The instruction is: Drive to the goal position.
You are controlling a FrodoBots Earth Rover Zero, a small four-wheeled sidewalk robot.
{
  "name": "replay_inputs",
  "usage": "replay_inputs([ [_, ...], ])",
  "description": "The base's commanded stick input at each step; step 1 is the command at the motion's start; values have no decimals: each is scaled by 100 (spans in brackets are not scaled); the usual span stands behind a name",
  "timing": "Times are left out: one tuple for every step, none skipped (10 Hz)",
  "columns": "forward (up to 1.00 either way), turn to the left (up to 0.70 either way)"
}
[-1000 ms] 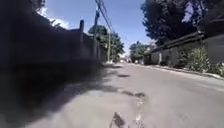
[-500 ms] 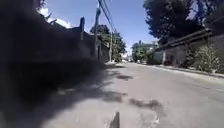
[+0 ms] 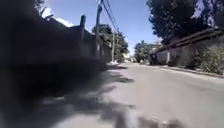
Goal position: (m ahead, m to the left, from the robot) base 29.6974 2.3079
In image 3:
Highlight green bush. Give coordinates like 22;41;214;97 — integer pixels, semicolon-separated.
196;45;224;76

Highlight utility pole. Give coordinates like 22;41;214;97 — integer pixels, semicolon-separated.
94;0;104;58

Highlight dark wall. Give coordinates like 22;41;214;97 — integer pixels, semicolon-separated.
0;0;113;101

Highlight long wall with roof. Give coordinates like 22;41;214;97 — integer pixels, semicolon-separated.
155;27;224;68

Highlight grey asphalt road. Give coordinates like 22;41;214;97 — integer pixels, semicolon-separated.
39;62;224;128

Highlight pale sidewalk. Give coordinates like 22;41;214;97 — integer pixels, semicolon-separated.
139;63;224;80

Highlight tall dark trees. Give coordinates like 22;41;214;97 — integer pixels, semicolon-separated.
145;0;224;46

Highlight distant green trees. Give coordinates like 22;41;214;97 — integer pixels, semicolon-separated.
133;39;160;64

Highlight overhead wires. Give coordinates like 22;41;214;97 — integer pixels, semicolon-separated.
99;0;120;34

